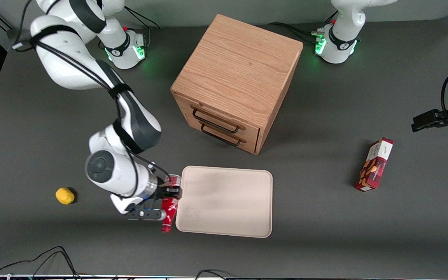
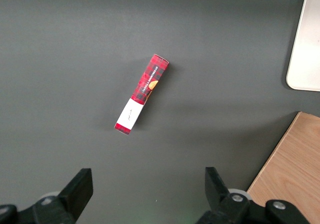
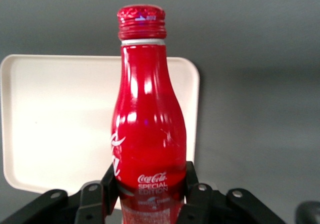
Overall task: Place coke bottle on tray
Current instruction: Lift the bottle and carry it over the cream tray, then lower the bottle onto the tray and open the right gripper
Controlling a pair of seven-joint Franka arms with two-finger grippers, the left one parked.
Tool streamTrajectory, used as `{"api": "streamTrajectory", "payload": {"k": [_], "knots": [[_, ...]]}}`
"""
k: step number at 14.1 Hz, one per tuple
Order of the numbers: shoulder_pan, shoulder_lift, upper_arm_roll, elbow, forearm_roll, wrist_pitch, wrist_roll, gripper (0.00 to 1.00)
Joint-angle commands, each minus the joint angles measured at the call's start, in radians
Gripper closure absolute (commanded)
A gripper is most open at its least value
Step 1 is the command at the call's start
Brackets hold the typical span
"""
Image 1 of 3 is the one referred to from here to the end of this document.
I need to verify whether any black left arm base cable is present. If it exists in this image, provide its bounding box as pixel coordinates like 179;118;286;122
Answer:
268;12;338;45

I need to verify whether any red snack box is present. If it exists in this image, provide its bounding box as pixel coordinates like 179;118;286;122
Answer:
355;137;394;192

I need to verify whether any red coke bottle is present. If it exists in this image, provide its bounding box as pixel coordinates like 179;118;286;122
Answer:
161;175;182;233

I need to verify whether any black arm base cable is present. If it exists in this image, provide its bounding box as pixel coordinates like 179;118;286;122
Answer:
123;6;161;49
268;12;338;45

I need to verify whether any wooden two-drawer cabinet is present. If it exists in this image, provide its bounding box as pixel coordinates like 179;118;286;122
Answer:
170;14;303;156

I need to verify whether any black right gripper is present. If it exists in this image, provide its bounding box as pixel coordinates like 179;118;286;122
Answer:
156;185;183;200

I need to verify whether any black looped floor cable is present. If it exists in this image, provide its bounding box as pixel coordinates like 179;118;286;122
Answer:
0;246;81;280

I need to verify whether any black right arm base cable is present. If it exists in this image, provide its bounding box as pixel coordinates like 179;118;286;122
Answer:
123;6;161;49

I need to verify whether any beige plastic tray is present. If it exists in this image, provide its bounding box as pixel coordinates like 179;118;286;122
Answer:
175;166;273;238

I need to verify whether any black wire drawer handle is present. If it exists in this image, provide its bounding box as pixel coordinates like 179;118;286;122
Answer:
201;124;243;147
192;108;241;134

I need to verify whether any black arched table-edge cable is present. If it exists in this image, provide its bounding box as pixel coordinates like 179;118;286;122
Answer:
195;269;228;280

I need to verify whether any yellow lemon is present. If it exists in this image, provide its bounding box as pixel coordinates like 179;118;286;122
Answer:
56;187;75;205

